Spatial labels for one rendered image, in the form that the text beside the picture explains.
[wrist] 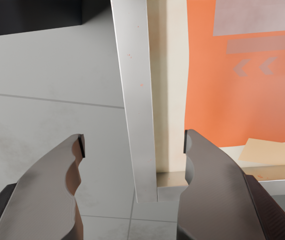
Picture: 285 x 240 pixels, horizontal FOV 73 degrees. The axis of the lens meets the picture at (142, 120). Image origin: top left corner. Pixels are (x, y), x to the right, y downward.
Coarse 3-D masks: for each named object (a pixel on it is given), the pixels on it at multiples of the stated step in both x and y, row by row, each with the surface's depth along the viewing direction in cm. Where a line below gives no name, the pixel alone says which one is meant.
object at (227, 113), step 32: (192, 0) 23; (224, 0) 23; (256, 0) 23; (192, 32) 25; (224, 32) 25; (256, 32) 25; (192, 64) 27; (192, 96) 29; (224, 96) 29; (256, 96) 29; (192, 128) 32; (224, 128) 32; (256, 128) 32
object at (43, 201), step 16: (64, 144) 11; (80, 144) 12; (48, 160) 10; (64, 160) 9; (80, 160) 12; (32, 176) 9; (48, 176) 8; (64, 176) 8; (80, 176) 10; (16, 192) 8; (32, 192) 8; (48, 192) 8; (64, 192) 8; (16, 208) 7; (32, 208) 7; (48, 208) 7; (64, 208) 7; (0, 224) 7; (16, 224) 6; (32, 224) 6; (48, 224) 6; (64, 224) 6; (80, 224) 7
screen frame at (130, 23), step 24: (120, 0) 20; (144, 0) 20; (120, 24) 21; (144, 24) 21; (120, 48) 22; (144, 48) 22; (120, 72) 24; (144, 72) 24; (144, 96) 25; (144, 120) 27; (144, 144) 29; (144, 168) 31; (264, 168) 35; (144, 192) 34; (168, 192) 34
